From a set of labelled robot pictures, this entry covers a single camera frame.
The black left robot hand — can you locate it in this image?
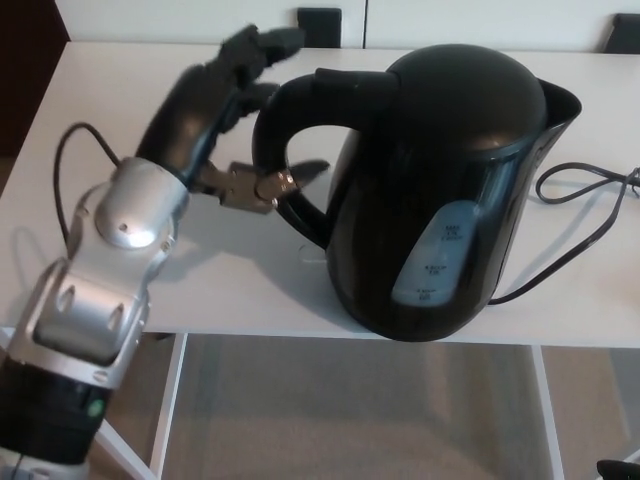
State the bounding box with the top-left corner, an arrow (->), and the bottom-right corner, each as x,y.
134,24 -> 330,215

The black chair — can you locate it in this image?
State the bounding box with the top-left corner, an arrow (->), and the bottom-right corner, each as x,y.
295,7 -> 344,49
606,13 -> 640,54

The black kettle base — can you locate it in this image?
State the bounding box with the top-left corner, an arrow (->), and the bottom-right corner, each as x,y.
345,299 -> 494,345

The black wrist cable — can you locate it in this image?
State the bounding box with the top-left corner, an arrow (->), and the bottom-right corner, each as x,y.
53,122 -> 124,242

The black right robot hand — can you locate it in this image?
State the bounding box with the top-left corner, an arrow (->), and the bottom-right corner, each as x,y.
596,459 -> 640,480

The black electric kettle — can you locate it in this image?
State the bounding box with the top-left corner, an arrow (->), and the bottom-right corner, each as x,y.
251,43 -> 584,341

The black kettle power cord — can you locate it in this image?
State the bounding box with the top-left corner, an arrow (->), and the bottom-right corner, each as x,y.
487,162 -> 640,307

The white table leg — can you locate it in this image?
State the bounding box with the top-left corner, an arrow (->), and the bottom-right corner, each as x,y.
148,333 -> 189,480
531,344 -> 572,480

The dark brown wooden cabinet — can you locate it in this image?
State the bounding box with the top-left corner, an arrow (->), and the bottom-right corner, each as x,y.
0,0 -> 72,159

